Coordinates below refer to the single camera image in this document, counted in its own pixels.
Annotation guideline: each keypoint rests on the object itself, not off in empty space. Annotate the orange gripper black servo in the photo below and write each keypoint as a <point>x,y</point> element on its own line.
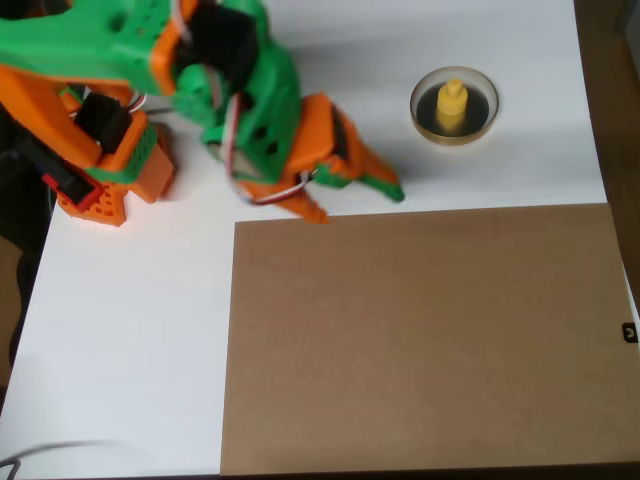
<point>324,134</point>

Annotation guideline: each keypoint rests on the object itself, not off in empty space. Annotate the small yellow plastic piece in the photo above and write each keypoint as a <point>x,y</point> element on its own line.
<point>450,102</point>

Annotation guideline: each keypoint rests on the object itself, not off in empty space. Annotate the orange perforated arm base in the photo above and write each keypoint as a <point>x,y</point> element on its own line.
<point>150,175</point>

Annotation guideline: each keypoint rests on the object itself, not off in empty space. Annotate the green orange robot arm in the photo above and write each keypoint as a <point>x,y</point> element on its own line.
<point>75,45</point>

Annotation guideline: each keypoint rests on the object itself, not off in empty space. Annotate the round dish gold rim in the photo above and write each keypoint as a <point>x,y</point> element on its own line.
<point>452,140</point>

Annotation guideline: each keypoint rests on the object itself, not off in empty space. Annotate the brown cardboard sheet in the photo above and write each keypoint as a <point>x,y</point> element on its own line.
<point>425,325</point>

